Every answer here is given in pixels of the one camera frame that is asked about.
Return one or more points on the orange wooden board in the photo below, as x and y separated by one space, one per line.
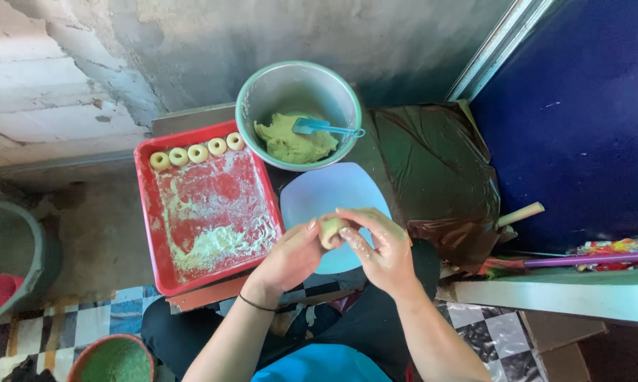
207 297

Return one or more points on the black wrist band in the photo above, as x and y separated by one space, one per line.
255 305

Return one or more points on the dark blue door panel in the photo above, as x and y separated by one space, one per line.
579 132

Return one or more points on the person's blue shirt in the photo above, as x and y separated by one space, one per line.
321 366

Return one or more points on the lump of pale green dough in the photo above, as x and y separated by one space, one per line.
292 146

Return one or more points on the person's left hand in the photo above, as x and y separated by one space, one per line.
287 260

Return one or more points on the brown cardboard box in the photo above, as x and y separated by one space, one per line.
563 339

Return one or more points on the heap of white flour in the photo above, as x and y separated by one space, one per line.
218 246

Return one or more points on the red square tray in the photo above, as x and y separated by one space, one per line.
212 201

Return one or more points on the metal door frame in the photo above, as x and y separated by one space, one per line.
502 40

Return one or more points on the brown plastic sheet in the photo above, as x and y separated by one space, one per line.
435 170

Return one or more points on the white ledge board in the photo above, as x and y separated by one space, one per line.
552 297

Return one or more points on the blue silicone spatula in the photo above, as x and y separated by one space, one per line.
311 126

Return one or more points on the pale dough piece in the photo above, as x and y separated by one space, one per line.
330 231

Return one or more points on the round metal mixing bowl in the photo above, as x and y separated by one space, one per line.
297 87

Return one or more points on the light blue plastic plate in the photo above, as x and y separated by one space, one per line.
329 188

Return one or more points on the grey plastic bucket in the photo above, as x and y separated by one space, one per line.
11 238

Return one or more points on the pale wooden stick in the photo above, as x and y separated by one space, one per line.
520 214

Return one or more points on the heap of colourful wrappers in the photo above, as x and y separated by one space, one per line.
616 246

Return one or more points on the checked floor mat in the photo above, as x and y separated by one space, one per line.
85 323

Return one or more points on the green bowl with red rim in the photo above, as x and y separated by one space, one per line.
114 361

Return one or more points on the person's right hand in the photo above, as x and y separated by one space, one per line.
388 257

